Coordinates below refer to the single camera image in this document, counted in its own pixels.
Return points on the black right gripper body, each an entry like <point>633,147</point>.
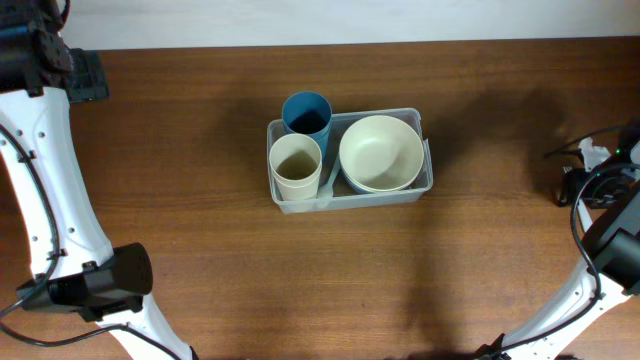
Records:
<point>601,189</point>

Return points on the cream bowl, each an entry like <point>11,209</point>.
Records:
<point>388,181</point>
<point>380,143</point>

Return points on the blue cup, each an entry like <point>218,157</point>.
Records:
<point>307,113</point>
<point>322,139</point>

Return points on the cream cup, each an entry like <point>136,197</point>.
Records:
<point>297,190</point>
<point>295,159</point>

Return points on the white plastic knife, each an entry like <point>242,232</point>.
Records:
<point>326,192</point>

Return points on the cream cup front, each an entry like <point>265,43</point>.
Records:
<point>297,190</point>

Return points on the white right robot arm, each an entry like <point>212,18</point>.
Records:
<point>607,273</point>

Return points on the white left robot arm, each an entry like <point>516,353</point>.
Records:
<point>75,268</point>

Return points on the clear plastic storage container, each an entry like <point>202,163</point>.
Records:
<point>344,196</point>

